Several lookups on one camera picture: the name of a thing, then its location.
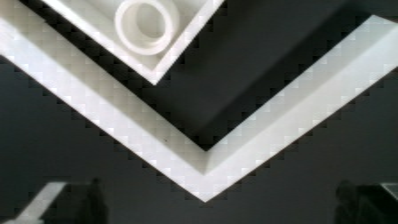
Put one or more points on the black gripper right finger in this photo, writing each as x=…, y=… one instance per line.
x=367, y=203

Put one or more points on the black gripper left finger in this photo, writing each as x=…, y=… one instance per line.
x=67, y=204

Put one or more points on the white square tabletop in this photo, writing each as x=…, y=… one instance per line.
x=143, y=28

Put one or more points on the white U-shaped obstacle fence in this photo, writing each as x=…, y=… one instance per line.
x=205, y=170

